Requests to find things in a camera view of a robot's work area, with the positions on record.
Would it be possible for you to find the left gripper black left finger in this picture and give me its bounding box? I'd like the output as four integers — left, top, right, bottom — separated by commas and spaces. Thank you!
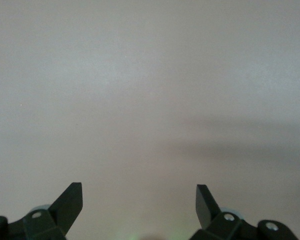
0, 181, 84, 240

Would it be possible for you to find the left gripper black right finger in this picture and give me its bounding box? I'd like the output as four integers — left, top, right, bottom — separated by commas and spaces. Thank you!
189, 184, 298, 240

